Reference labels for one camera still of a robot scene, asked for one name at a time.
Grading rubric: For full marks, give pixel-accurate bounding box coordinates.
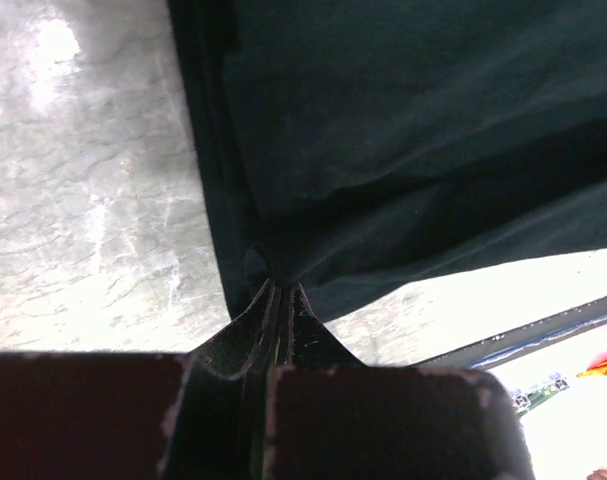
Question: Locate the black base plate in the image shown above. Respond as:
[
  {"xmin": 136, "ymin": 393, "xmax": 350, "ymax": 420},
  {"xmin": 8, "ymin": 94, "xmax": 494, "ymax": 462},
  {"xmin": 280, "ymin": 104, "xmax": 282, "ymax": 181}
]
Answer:
[{"xmin": 414, "ymin": 296, "xmax": 607, "ymax": 370}]

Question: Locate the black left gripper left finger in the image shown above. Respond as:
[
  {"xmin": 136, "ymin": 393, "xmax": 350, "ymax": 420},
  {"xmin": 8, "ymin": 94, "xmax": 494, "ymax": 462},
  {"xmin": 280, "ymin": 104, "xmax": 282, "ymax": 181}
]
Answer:
[{"xmin": 0, "ymin": 282, "xmax": 282, "ymax": 479}]

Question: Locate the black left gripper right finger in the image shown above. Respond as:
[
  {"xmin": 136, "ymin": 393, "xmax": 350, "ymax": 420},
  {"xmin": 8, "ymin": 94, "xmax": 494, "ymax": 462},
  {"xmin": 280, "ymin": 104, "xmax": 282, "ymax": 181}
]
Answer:
[{"xmin": 265, "ymin": 287, "xmax": 534, "ymax": 479}]

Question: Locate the black t shirt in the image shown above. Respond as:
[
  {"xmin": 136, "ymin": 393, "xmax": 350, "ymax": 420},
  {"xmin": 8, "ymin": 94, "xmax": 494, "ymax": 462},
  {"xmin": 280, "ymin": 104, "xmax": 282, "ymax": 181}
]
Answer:
[{"xmin": 169, "ymin": 1, "xmax": 607, "ymax": 321}]

